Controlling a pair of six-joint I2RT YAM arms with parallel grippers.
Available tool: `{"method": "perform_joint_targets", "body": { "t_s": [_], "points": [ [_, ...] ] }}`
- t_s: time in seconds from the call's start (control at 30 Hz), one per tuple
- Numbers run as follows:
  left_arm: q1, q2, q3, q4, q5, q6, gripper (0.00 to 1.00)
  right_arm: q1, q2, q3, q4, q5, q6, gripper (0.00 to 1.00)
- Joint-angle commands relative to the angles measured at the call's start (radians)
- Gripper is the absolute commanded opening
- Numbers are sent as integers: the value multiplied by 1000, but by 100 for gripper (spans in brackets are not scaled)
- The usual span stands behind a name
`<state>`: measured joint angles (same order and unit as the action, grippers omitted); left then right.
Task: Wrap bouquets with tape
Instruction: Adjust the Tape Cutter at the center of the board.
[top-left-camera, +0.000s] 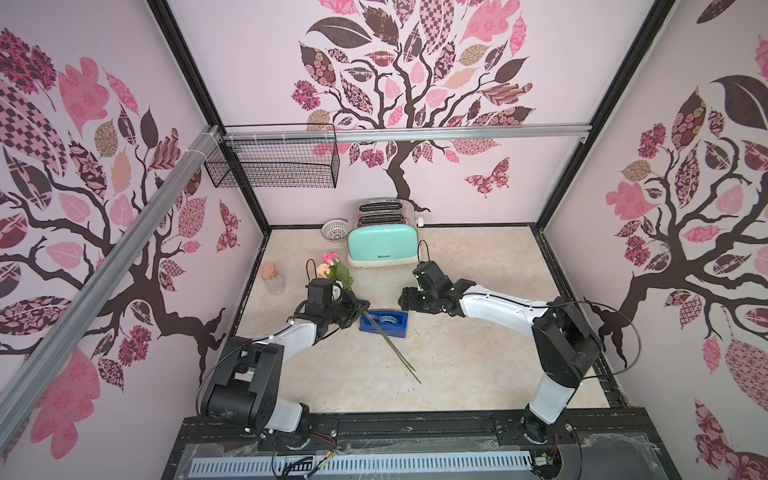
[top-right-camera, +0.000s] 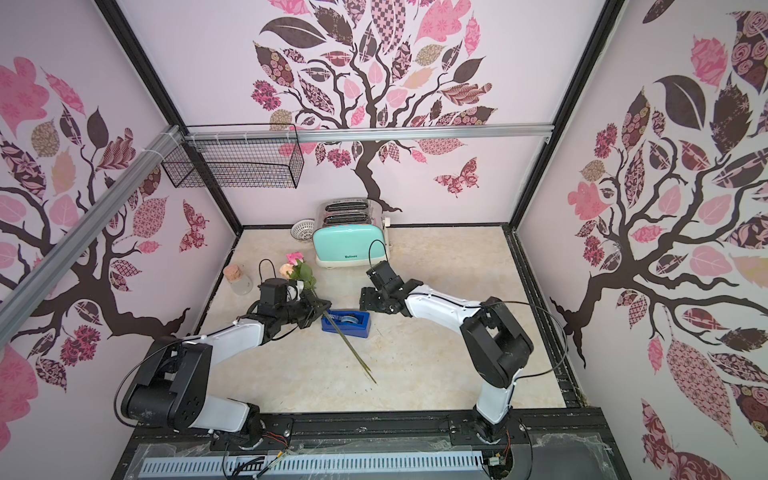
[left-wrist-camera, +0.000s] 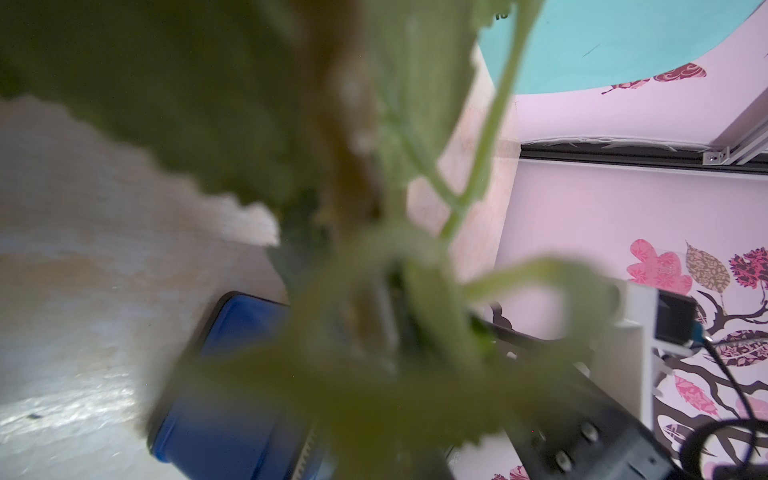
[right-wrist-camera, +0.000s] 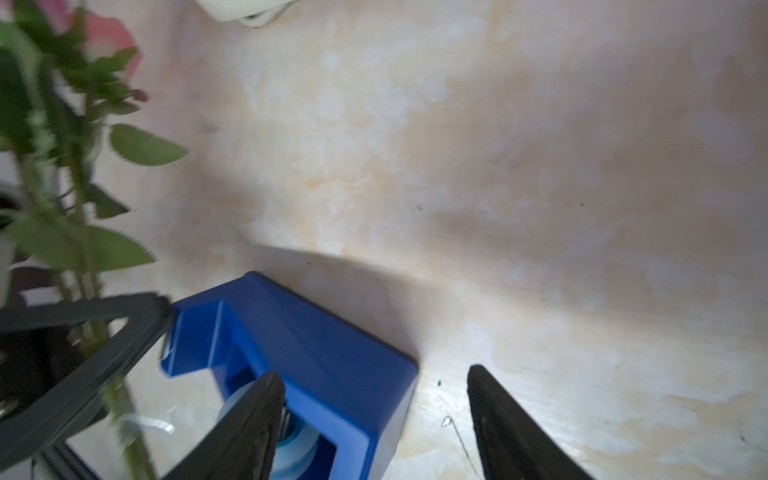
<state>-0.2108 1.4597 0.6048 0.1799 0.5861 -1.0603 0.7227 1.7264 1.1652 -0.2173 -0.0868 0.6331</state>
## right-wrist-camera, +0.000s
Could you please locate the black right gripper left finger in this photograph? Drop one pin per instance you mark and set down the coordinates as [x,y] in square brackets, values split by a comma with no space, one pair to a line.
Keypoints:
[243,443]

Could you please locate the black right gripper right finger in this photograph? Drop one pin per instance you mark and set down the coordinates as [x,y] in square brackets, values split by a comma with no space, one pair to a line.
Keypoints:
[510,443]

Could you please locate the dark pink artificial rose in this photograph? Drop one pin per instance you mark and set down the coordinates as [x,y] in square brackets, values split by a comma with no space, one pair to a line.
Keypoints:
[64,72]

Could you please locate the clear tape roll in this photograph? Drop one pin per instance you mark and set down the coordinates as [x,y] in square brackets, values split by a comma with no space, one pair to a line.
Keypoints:
[298,452]

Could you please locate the blue tape dispenser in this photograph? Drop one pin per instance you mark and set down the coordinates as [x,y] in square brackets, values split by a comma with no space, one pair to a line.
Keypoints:
[350,386]

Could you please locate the mint green toaster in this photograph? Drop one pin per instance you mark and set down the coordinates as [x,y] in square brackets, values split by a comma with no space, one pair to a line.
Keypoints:
[251,13]

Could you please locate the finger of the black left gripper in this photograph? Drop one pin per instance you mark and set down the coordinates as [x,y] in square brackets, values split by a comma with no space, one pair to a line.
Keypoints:
[45,421]

